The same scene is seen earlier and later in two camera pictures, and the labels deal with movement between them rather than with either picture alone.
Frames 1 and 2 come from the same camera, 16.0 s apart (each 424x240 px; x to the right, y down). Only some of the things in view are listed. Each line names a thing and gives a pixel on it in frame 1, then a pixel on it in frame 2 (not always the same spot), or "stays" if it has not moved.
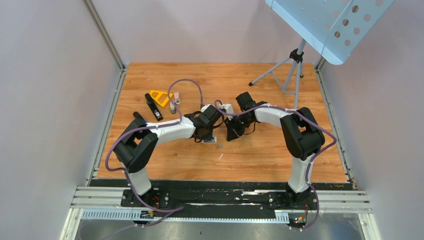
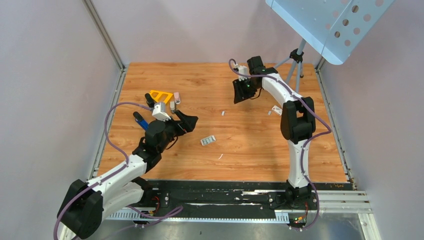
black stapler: [153, 107] stays
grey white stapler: [172, 108] stays
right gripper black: [233, 132] → [240, 94]
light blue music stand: [334, 28] stays
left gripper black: [208, 136] → [185, 125]
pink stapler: [177, 98] stays
